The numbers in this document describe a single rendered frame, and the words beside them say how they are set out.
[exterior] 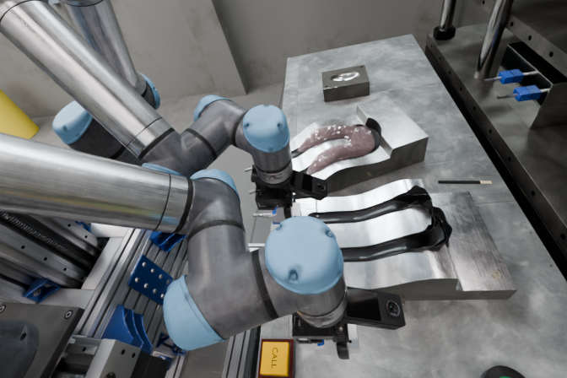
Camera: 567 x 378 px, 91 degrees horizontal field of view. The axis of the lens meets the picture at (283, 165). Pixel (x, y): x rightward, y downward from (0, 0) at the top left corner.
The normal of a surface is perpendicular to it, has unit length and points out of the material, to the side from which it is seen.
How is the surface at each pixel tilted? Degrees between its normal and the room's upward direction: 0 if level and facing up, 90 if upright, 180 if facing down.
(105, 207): 76
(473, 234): 0
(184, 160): 59
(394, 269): 28
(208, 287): 2
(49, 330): 0
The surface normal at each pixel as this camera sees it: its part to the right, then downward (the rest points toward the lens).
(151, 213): 0.46, 0.34
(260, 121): -0.09, -0.58
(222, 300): -0.09, -0.35
